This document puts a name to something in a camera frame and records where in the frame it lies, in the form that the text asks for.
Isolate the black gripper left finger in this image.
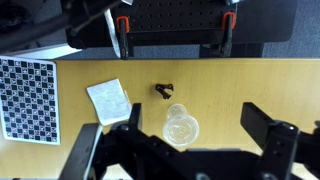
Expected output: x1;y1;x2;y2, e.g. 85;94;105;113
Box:
128;103;142;130

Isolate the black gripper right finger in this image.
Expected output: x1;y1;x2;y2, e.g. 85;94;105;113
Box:
240;102;278;149

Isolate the clear plastic cup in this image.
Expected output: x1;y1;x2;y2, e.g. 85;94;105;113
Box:
163;104;200;147

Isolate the white paper sheet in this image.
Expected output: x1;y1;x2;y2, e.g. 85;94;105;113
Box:
87;79;131;126

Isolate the small black clip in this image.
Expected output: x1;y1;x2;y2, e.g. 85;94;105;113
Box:
155;84;174;99

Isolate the left orange black clamp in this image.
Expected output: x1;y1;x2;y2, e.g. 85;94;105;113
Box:
116;16;130;60

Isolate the orange black clamp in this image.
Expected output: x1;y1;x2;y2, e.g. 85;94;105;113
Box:
220;12;236;57
116;16;130;60

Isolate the black perforated board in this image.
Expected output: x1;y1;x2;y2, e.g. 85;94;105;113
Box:
112;0;298;45

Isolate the checkerboard calibration board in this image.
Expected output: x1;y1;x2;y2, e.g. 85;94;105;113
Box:
0;56;60;145

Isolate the right orange black clamp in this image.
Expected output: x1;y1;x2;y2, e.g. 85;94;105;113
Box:
220;12;236;57

